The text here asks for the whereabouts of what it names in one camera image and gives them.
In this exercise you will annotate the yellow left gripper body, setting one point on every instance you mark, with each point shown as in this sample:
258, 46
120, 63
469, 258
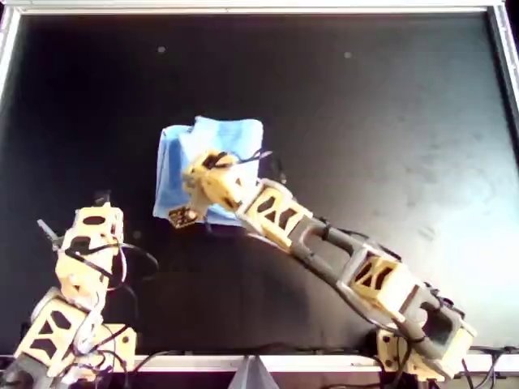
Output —
89, 243

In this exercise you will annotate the yellow right gripper body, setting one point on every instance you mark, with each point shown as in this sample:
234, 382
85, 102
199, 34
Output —
219, 182

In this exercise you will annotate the light blue microfibre cloth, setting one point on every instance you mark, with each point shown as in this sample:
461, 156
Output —
172, 174

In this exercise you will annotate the yellow left arm base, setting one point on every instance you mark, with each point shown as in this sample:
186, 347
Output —
119, 340

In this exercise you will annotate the yellow right arm base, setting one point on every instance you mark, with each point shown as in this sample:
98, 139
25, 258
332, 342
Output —
387, 348

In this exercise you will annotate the yellow grey right robot arm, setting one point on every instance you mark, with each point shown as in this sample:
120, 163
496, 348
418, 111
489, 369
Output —
280, 210

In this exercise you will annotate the grey triangular stand foot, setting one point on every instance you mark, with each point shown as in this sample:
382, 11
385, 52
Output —
251, 377

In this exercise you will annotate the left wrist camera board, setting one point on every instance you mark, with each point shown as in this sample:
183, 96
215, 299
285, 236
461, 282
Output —
48, 234

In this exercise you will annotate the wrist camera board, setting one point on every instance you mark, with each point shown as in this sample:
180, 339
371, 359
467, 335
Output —
182, 216
48, 234

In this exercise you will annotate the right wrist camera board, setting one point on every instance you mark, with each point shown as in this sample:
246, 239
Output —
182, 216

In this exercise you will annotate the aluminium table frame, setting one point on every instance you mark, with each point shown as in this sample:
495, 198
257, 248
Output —
324, 363

